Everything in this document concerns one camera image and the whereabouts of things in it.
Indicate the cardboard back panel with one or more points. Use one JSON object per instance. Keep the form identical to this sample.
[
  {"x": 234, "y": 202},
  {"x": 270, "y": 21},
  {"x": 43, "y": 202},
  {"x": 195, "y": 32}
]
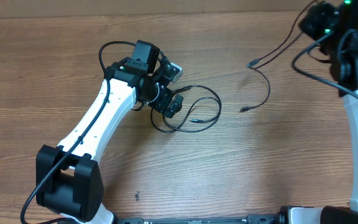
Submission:
[{"x": 67, "y": 8}]

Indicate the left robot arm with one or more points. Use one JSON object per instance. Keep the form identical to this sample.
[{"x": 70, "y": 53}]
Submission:
[{"x": 68, "y": 179}]

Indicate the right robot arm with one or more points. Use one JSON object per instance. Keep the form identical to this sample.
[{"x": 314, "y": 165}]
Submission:
[{"x": 335, "y": 30}]

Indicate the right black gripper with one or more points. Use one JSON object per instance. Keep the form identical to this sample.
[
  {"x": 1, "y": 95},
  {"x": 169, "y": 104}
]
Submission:
[{"x": 317, "y": 20}]

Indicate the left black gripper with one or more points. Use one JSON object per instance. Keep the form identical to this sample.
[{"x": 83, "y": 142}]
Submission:
[{"x": 163, "y": 105}]

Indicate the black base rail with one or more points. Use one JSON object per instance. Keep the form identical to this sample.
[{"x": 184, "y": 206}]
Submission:
[{"x": 249, "y": 219}]

